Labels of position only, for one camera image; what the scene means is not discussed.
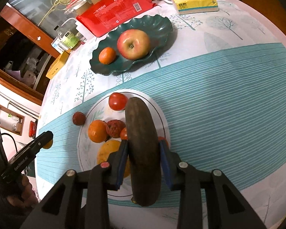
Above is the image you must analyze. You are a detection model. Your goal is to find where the small orange kumquat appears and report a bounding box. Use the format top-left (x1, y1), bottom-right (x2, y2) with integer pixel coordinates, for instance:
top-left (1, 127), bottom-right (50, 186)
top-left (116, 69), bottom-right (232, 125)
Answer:
top-left (43, 139), bottom-right (53, 149)

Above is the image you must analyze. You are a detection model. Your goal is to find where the dark red date fruit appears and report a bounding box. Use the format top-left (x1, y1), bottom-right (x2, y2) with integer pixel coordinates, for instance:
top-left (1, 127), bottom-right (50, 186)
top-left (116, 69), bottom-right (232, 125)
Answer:
top-left (72, 112), bottom-right (86, 126)

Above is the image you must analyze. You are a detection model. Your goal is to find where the yellow lemon fruit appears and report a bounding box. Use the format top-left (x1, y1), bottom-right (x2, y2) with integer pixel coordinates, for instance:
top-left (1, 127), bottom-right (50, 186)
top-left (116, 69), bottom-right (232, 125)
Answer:
top-left (96, 140), bottom-right (121, 164)

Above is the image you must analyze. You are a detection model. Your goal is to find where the large orange mandarin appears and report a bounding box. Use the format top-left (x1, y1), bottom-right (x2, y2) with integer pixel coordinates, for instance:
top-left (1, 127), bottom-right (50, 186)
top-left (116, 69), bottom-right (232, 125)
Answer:
top-left (88, 119), bottom-right (109, 143)

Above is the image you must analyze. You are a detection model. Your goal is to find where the dark red wrinkled fruit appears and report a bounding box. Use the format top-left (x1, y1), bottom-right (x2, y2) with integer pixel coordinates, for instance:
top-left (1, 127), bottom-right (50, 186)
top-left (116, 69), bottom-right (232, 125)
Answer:
top-left (106, 119), bottom-right (126, 138)

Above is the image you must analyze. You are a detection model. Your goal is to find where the dark overripe banana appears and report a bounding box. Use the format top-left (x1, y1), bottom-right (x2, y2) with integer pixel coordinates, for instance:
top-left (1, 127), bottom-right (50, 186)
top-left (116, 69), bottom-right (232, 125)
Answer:
top-left (125, 97), bottom-right (162, 207)

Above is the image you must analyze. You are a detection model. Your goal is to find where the red tomato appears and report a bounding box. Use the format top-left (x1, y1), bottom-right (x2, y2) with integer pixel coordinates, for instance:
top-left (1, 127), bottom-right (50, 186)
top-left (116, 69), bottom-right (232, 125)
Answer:
top-left (108, 93), bottom-right (128, 111)

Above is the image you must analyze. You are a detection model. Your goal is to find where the left hand holding gripper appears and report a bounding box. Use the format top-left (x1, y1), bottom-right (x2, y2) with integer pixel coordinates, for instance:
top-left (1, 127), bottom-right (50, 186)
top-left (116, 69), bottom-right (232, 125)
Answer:
top-left (6, 174), bottom-right (38, 209)

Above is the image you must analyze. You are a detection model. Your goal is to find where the yellow flat box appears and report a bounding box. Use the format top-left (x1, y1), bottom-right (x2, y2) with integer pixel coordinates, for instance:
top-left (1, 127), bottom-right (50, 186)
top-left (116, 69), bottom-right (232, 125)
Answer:
top-left (46, 51), bottom-right (70, 80)

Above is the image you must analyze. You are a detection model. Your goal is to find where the green label glass bottle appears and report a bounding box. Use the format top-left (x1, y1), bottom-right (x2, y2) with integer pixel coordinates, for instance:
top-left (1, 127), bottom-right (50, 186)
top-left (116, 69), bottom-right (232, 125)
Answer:
top-left (56, 25), bottom-right (80, 50)

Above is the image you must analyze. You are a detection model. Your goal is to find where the orange mandarin in green plate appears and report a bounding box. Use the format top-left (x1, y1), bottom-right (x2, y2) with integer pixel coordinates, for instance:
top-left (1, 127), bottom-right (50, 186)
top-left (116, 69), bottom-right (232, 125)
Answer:
top-left (99, 47), bottom-right (116, 65)

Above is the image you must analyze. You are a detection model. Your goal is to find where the tree pattern tablecloth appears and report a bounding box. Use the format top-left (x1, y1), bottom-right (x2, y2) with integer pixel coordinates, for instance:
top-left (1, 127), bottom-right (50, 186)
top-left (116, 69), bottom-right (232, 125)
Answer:
top-left (35, 0), bottom-right (286, 228)

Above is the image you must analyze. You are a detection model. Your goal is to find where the red yellow apple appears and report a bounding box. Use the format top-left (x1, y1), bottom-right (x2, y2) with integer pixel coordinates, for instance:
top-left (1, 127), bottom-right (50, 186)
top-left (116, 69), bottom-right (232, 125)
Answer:
top-left (117, 29), bottom-right (151, 60)

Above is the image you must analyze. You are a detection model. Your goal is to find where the red paper cup package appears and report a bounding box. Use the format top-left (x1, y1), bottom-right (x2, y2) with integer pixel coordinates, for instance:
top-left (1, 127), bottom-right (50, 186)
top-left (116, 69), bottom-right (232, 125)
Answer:
top-left (65, 0), bottom-right (154, 39)

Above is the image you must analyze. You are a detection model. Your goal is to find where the dark green scalloped plate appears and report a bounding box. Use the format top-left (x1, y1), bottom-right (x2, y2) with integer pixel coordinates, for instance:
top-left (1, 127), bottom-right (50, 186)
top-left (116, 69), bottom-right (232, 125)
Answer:
top-left (89, 15), bottom-right (173, 76)

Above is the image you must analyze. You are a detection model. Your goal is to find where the yellow tissue pack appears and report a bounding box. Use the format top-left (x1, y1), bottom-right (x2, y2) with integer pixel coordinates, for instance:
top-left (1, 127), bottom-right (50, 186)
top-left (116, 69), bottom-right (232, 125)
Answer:
top-left (172, 0), bottom-right (219, 15)

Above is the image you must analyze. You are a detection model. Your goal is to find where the red wall object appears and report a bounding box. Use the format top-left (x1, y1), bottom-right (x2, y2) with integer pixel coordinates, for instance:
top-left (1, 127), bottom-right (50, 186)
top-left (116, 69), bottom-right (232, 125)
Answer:
top-left (28, 120), bottom-right (37, 139)

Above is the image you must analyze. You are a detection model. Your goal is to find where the black cable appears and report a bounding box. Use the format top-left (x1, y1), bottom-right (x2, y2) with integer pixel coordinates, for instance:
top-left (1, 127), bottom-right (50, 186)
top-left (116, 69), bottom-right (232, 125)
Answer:
top-left (1, 132), bottom-right (18, 154)

